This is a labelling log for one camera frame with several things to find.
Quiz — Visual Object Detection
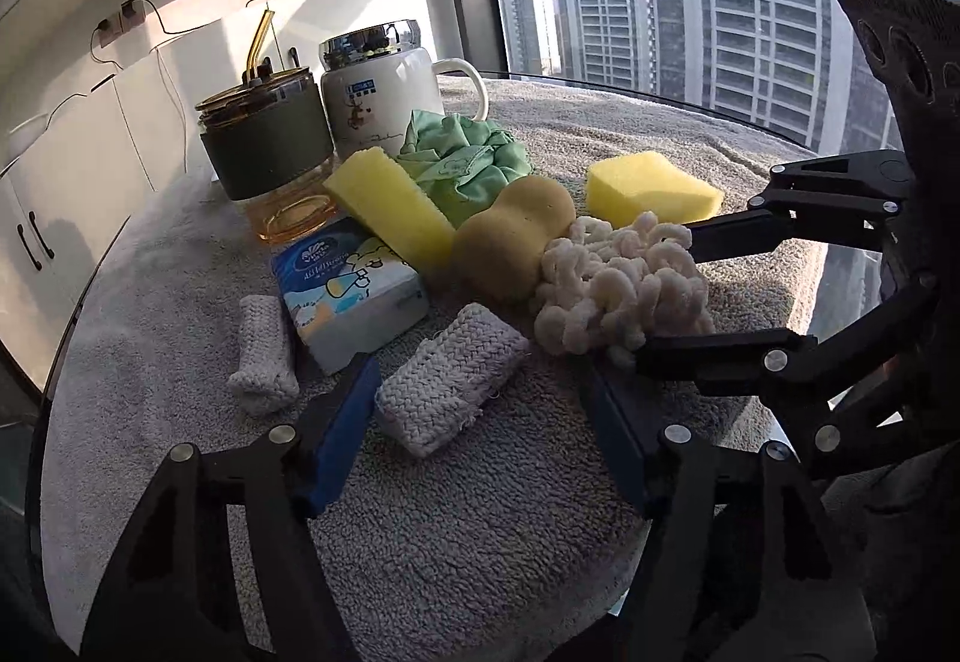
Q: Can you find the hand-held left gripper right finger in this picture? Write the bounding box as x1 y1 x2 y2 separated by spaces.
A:
583 360 878 662

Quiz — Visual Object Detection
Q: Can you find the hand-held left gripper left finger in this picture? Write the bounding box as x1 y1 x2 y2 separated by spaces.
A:
79 353 383 662

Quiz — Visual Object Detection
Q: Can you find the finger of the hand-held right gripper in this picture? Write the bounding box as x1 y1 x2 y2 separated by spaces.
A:
636 270 944 481
679 153 917 265

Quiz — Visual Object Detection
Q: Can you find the small white knitted cloth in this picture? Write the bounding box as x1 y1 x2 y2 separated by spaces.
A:
227 294 301 417

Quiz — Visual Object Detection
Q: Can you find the large white knitted cloth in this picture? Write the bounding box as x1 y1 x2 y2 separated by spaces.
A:
373 302 532 459

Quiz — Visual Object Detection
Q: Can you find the blue tissue packet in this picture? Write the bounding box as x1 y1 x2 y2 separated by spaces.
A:
270 215 431 376

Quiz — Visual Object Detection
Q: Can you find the cream chenille duster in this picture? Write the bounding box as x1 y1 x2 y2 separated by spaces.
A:
531 210 717 370

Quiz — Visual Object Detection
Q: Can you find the yellow sponge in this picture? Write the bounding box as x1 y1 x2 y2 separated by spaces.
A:
322 148 458 280
585 153 726 224

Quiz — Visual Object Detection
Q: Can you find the tan peanut-shaped sponge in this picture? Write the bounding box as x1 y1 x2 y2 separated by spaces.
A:
450 174 577 303

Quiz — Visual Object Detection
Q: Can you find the green cloth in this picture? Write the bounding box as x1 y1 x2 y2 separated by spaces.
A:
396 109 535 229

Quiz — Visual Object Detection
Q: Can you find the grey towel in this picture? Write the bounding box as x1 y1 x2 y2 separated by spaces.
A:
41 73 830 655

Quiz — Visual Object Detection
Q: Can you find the grey high-rise building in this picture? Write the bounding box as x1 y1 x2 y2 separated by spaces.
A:
547 0 655 94
637 0 897 154
491 0 542 75

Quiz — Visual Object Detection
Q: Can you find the amber glass tumbler green sleeve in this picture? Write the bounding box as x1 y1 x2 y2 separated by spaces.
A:
195 65 340 248

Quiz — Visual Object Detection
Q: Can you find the white mug with metal lid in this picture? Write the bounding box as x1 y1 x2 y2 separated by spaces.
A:
319 17 490 162

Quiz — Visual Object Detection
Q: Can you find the white cabinet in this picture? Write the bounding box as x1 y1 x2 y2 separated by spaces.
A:
0 0 443 393

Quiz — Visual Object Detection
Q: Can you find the gold metal straw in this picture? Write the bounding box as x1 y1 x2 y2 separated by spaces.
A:
241 5 277 85

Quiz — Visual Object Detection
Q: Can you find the black cable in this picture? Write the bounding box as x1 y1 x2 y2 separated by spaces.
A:
142 0 271 37

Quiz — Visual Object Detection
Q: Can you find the white cable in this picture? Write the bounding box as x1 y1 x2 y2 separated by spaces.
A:
4 73 113 142

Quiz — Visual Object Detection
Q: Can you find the wall power outlet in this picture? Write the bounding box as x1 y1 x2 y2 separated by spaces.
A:
97 0 147 49

